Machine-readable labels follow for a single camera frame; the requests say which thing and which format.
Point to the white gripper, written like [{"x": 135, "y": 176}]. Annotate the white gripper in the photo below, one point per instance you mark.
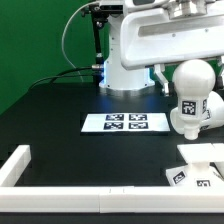
[{"x": 151, "y": 38}]

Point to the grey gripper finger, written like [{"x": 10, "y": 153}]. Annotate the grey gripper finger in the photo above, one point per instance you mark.
[{"x": 220, "y": 77}]

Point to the white lamp bulb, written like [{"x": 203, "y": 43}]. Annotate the white lamp bulb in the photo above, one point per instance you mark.
[{"x": 193, "y": 81}]

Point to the white lamp base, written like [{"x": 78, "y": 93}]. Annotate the white lamp base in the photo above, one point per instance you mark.
[{"x": 204, "y": 166}]

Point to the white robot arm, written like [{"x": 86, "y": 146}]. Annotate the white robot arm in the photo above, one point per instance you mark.
[{"x": 176, "y": 8}]

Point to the white lamp shade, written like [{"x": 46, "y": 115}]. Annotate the white lamp shade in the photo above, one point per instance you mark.
[{"x": 213, "y": 117}]

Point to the white marker sheet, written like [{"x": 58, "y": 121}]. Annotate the white marker sheet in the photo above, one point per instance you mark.
[{"x": 126, "y": 122}]

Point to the black camera stand pole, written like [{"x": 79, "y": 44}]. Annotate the black camera stand pole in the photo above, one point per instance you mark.
[{"x": 98, "y": 18}]

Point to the black camera on stand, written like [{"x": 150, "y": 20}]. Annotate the black camera on stand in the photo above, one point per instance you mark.
[{"x": 111, "y": 6}]

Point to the white front fence wall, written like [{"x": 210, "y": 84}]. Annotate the white front fence wall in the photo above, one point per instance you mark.
[{"x": 111, "y": 200}]

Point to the white fence wall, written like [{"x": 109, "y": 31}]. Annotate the white fence wall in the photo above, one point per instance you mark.
[
  {"x": 15, "y": 165},
  {"x": 111, "y": 200}
]

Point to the white left fence wall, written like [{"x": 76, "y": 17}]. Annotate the white left fence wall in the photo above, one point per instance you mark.
[{"x": 15, "y": 165}]

